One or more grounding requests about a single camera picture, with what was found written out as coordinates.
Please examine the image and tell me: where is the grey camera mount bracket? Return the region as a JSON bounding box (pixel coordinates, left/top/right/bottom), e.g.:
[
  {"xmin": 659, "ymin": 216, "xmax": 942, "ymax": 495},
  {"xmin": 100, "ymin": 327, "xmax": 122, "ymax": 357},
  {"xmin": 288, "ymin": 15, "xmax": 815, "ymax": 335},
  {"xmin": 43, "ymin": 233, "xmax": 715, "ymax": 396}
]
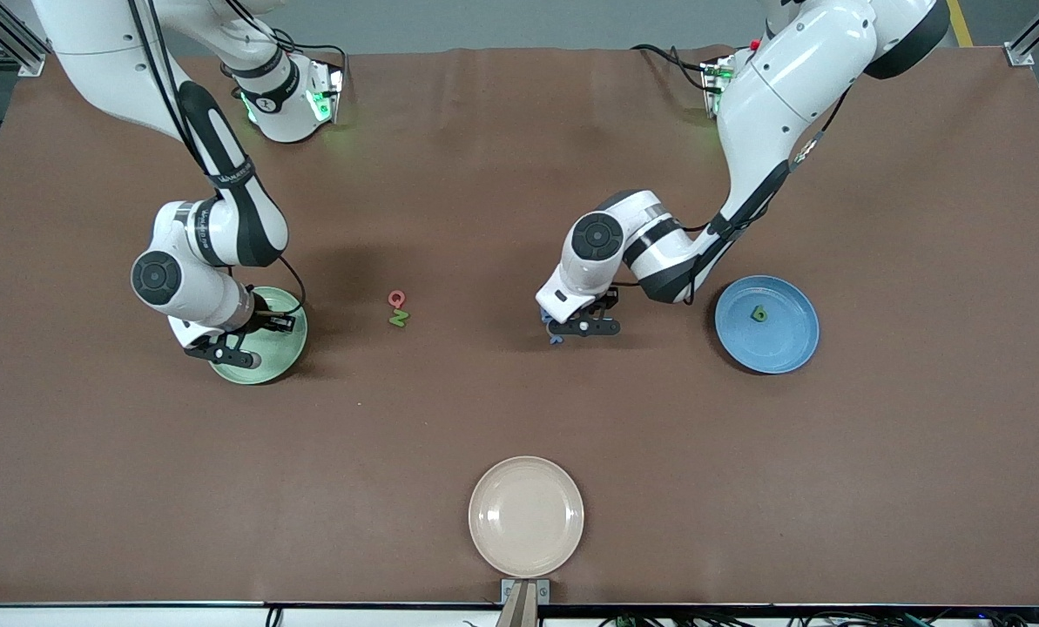
[{"xmin": 495, "ymin": 578, "xmax": 551, "ymax": 627}]

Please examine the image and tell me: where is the brown table cover sheet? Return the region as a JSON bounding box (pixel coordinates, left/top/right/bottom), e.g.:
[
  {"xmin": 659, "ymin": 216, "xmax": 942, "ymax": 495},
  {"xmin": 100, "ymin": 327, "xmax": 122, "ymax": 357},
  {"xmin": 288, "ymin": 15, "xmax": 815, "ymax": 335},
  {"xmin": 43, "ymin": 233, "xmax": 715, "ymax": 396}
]
[{"xmin": 0, "ymin": 45, "xmax": 1039, "ymax": 606}]

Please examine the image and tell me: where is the green round plate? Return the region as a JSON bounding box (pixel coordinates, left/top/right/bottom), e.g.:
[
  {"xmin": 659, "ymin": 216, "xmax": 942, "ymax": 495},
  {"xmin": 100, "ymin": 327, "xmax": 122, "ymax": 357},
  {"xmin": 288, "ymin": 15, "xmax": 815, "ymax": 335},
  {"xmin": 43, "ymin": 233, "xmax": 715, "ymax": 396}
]
[{"xmin": 208, "ymin": 287, "xmax": 309, "ymax": 386}]

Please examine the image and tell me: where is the beige round plate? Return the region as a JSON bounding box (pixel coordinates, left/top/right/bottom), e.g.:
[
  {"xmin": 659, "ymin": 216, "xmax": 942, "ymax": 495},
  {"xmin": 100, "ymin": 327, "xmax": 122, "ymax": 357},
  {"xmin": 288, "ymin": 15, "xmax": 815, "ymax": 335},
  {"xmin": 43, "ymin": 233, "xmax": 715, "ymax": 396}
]
[{"xmin": 468, "ymin": 455, "xmax": 585, "ymax": 579}]

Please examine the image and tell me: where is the blue round plate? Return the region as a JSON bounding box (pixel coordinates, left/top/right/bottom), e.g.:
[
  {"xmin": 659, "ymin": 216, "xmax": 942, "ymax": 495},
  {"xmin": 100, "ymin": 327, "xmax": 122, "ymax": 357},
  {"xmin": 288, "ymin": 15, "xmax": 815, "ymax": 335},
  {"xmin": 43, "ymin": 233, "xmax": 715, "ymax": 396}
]
[{"xmin": 714, "ymin": 275, "xmax": 820, "ymax": 375}]

